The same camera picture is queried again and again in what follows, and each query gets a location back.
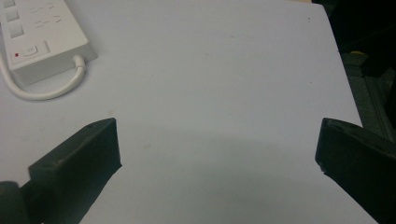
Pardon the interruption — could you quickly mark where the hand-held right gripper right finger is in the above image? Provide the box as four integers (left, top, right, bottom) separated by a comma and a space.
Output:
314, 117, 396, 224

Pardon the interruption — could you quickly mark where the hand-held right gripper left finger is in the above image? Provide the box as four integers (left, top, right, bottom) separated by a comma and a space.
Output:
20, 117, 122, 224

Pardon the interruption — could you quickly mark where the grey metal stand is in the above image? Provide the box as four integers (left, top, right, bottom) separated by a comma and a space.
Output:
340, 50, 396, 144

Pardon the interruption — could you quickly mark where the white power strip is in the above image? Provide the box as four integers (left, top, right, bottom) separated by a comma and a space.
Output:
0, 0, 98, 88

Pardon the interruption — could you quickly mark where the white power strip cable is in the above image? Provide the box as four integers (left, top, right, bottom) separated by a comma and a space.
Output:
0, 50, 87, 102

